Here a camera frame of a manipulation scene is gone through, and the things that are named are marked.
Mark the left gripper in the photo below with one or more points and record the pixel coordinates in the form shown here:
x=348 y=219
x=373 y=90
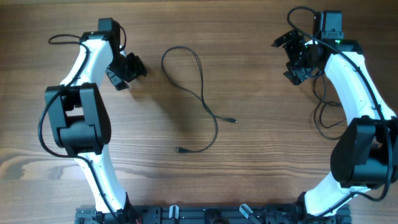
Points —
x=125 y=72

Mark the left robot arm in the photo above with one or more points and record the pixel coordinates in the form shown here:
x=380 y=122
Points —
x=80 y=123

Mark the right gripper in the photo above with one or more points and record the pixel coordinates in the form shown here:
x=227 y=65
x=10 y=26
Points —
x=294 y=57

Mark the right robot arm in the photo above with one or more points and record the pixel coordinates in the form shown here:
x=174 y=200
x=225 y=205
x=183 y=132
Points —
x=364 y=161

